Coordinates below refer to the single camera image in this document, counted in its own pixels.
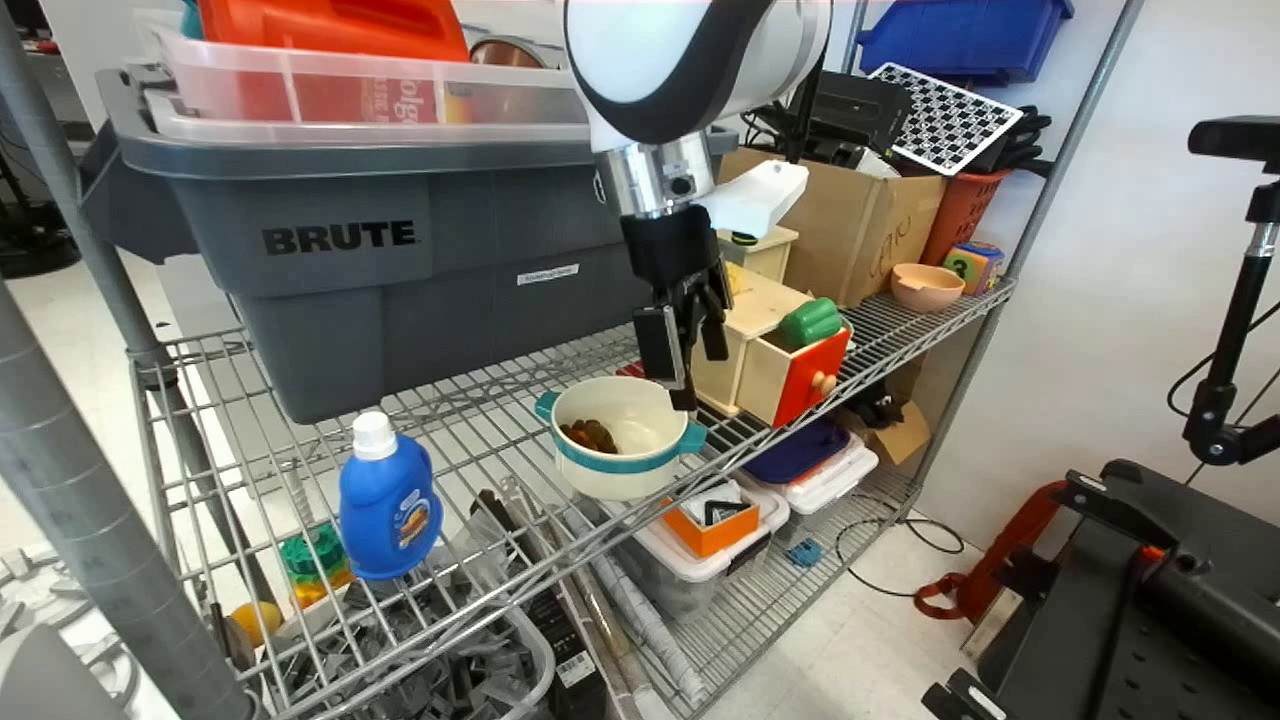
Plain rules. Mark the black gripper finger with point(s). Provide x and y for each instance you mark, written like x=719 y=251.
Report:
x=657 y=343
x=706 y=335

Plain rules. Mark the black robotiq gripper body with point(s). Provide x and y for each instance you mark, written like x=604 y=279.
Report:
x=668 y=246

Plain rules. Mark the wooden box with red drawer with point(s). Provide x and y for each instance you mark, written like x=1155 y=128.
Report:
x=772 y=383

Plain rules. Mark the green pepper plush toy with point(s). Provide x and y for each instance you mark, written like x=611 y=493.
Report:
x=807 y=320

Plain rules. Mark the white bowl with teal band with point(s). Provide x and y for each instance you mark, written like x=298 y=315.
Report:
x=626 y=442

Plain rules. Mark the brown toy food piece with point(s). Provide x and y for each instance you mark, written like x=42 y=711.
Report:
x=588 y=438

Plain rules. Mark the pink small bowl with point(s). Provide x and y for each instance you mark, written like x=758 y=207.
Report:
x=927 y=284

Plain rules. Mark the small colourful block toy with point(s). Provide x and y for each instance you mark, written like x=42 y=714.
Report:
x=971 y=271

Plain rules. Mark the green toy cups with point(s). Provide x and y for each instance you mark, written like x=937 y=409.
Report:
x=312 y=554

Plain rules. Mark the yellow toy piece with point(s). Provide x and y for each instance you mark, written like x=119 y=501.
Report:
x=255 y=621

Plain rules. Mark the small pale wooden box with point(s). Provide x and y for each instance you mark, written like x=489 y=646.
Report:
x=764 y=252

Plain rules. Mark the clear container with blue item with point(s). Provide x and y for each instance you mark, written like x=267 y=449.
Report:
x=807 y=463

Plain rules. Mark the small cardboard box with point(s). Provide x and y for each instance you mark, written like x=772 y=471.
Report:
x=902 y=433

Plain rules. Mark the black electronic device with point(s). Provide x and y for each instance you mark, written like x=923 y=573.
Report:
x=855 y=114

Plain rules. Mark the small blue plastic piece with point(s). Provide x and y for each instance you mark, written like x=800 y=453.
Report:
x=800 y=554

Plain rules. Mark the bundle of metal rods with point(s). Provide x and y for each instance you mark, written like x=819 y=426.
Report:
x=603 y=601

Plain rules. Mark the grey brute storage tote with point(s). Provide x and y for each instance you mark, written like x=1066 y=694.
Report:
x=402 y=267

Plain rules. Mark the terracotta plant pot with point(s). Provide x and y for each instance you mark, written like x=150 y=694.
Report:
x=958 y=213

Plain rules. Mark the white perforated panel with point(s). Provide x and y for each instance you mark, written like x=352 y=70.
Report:
x=946 y=122

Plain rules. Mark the blue detergent bottle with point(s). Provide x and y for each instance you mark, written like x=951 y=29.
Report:
x=384 y=506

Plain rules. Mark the clear plastic storage bin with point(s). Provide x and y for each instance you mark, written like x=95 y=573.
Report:
x=374 y=96

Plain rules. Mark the blue plastic bin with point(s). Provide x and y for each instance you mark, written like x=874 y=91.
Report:
x=963 y=36

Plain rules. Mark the orange red plastic container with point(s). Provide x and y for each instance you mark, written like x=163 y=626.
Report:
x=333 y=27

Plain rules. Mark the black robot cart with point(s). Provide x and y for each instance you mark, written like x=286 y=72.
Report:
x=1144 y=613

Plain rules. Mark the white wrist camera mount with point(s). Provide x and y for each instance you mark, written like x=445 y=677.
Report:
x=755 y=196

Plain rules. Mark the black camera stand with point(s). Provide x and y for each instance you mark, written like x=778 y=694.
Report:
x=1232 y=344

